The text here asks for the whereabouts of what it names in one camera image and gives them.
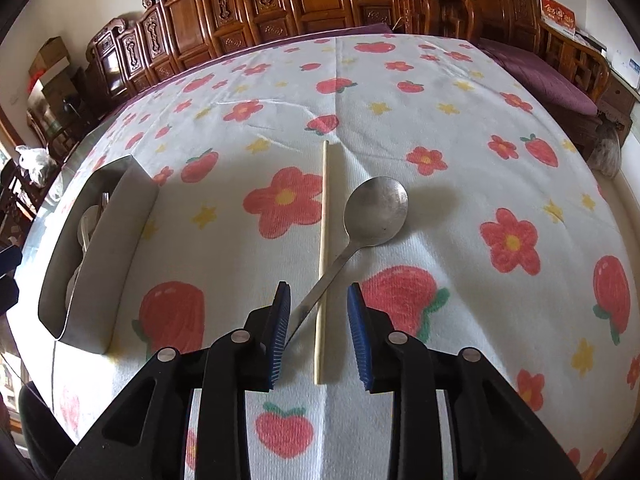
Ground cardboard box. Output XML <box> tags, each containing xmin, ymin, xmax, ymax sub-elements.
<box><xmin>29</xmin><ymin>37</ymin><xmax>71</xmax><ymax>79</ymax></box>

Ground grey sack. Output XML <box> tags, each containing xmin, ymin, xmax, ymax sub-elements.
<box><xmin>587</xmin><ymin>125</ymin><xmax>624</xmax><ymax>179</ymax></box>

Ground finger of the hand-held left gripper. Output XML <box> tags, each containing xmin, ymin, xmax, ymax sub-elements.
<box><xmin>0</xmin><ymin>275</ymin><xmax>21</xmax><ymax>317</ymax></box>
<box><xmin>0</xmin><ymin>246</ymin><xmax>24</xmax><ymax>274</ymax></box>

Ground large metal spoon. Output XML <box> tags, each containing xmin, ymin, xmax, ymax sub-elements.
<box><xmin>285</xmin><ymin>176</ymin><xmax>410</xmax><ymax>336</ymax></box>

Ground dark wooden chair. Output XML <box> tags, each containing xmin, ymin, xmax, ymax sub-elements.
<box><xmin>0</xmin><ymin>157</ymin><xmax>43</xmax><ymax>251</ymax></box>

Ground red desk calendar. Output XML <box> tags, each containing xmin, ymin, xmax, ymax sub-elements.
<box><xmin>539</xmin><ymin>0</ymin><xmax>576</xmax><ymax>29</ymax></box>

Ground light wooden chopstick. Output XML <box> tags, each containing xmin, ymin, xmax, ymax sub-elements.
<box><xmin>313</xmin><ymin>141</ymin><xmax>331</xmax><ymax>386</ymax></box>

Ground clear plastic bag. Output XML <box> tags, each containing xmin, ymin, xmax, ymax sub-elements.
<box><xmin>15</xmin><ymin>145</ymin><xmax>57</xmax><ymax>187</ymax></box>

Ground long carved wooden sofa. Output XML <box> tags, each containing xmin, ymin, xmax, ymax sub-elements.
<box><xmin>85</xmin><ymin>0</ymin><xmax>438</xmax><ymax>107</ymax></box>

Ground stainless steel utensil box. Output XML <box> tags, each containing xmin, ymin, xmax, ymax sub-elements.
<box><xmin>37</xmin><ymin>156</ymin><xmax>161</xmax><ymax>354</ymax></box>

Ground white box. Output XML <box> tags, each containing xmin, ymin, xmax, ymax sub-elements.
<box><xmin>607</xmin><ymin>49</ymin><xmax>640</xmax><ymax>92</ymax></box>

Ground white ceramic spoon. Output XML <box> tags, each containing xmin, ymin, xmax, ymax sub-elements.
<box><xmin>79</xmin><ymin>205</ymin><xmax>102</xmax><ymax>253</ymax></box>

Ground purple armchair cushion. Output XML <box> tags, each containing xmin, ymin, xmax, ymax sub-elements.
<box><xmin>477</xmin><ymin>37</ymin><xmax>600</xmax><ymax>116</ymax></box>

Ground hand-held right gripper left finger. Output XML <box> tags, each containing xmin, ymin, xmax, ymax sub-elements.
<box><xmin>55</xmin><ymin>282</ymin><xmax>292</xmax><ymax>480</ymax></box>

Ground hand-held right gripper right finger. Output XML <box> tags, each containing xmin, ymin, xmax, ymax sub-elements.
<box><xmin>347</xmin><ymin>282</ymin><xmax>583</xmax><ymax>480</ymax></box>

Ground wooden side table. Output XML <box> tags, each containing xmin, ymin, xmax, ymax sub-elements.
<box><xmin>597</xmin><ymin>72</ymin><xmax>639</xmax><ymax>137</ymax></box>

